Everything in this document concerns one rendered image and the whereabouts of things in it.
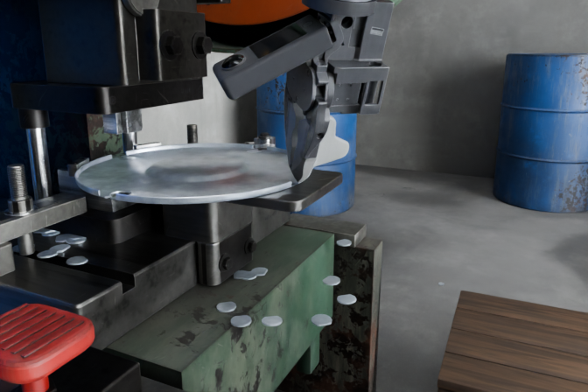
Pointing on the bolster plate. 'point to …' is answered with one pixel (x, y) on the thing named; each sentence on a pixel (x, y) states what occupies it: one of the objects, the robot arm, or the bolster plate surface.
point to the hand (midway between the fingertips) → (294, 171)
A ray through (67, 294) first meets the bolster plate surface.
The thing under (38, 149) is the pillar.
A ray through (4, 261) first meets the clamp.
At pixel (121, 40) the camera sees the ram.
